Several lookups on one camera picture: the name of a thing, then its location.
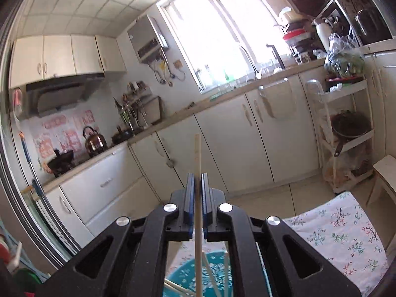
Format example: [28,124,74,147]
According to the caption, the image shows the white door base cabinet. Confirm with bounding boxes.
[128,59,328,197]

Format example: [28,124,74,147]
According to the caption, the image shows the small black pot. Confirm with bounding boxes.
[111,127,135,145]

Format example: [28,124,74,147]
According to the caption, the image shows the black wok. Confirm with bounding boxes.
[46,149,75,178]

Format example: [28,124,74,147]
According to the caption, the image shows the black frying pan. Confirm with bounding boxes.
[332,111,372,158]

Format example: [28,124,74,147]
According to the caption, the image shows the dark shelf unit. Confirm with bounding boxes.
[283,0,396,47]

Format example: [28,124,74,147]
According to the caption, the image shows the pale wooden chopstick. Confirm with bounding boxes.
[194,134,205,297]

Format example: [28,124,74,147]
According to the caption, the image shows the patterned mug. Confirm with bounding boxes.
[294,52,313,65]

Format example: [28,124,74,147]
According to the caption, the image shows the translucent bag on rack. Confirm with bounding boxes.
[322,155,373,189]

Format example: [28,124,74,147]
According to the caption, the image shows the white upper cabinets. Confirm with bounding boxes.
[9,34,127,90]

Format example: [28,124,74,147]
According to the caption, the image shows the plastic bag of greens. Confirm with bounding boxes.
[324,32,366,78]

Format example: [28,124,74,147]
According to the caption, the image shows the blue perforated utensil holder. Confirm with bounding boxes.
[163,250,231,297]

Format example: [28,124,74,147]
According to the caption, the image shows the metal jar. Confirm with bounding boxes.
[353,9,373,36]

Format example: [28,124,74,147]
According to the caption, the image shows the white shelf rack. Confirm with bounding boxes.
[306,79,375,192]

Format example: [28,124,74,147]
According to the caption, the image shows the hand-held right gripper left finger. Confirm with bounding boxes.
[36,173,195,297]

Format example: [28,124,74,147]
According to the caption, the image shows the range hood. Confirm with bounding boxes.
[25,73,106,119]

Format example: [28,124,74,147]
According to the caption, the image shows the white jug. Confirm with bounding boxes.
[274,6,302,27]

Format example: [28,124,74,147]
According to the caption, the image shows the white thermos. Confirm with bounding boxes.
[313,17,333,53]

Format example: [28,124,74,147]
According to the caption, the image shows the floral tablecloth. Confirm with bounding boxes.
[167,191,390,297]

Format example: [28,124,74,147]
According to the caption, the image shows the metal utensil rack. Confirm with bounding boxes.
[114,94,164,130]

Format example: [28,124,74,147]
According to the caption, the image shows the pink wall stickers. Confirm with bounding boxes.
[32,110,95,161]

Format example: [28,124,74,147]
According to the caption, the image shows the black faucet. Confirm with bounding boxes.
[266,44,287,70]

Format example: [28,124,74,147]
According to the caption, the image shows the white drawer base cabinet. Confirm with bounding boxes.
[40,142,161,254]

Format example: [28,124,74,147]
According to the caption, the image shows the bundle of wooden chopsticks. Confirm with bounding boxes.
[164,249,232,297]

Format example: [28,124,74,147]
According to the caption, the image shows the metal sliding door frame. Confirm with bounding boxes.
[0,31,81,271]

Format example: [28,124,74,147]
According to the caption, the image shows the kitchen window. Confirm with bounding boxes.
[156,0,290,94]

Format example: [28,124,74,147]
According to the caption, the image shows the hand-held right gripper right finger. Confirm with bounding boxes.
[202,173,361,297]

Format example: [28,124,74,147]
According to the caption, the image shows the wall spice shelf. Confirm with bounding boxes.
[122,80,153,102]

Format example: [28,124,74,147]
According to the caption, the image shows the copper kettle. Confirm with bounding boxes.
[83,126,107,158]

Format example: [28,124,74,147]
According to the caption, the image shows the chrome faucet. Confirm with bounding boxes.
[238,44,263,79]

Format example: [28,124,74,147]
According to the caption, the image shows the pink towel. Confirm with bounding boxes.
[12,88,25,115]

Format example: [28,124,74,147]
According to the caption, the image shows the red and white pot stack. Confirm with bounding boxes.
[282,22,319,56]

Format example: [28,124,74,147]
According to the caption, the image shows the water heater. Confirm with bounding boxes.
[127,15,170,64]

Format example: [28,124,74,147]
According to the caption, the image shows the white tall cabinet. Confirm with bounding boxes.
[360,37,396,168]

